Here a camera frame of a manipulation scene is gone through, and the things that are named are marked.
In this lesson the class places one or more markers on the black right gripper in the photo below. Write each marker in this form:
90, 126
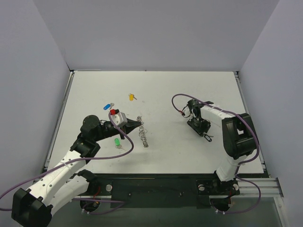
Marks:
200, 126

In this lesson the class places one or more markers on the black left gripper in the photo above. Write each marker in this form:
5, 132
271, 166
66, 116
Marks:
124, 128

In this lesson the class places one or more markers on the black tag with white label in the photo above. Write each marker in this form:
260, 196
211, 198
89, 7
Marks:
208, 137

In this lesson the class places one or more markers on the metal key ring disc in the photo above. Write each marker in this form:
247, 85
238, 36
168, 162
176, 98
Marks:
142, 132

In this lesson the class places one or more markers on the key with blue tag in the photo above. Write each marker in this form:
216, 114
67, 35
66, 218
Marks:
108, 106

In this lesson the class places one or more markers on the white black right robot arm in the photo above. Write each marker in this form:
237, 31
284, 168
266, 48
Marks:
237, 132

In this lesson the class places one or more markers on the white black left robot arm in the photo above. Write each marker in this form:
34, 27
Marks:
35, 206

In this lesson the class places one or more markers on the key with green tag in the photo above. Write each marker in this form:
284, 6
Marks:
118, 144

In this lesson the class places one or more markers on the key with yellow tag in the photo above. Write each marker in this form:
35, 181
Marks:
132, 97

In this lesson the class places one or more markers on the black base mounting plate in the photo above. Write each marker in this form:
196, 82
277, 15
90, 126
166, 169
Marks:
163, 190

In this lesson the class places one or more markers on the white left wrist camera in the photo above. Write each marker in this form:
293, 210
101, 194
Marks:
117, 117

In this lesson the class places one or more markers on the aluminium front frame rail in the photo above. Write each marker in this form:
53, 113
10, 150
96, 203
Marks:
258, 186

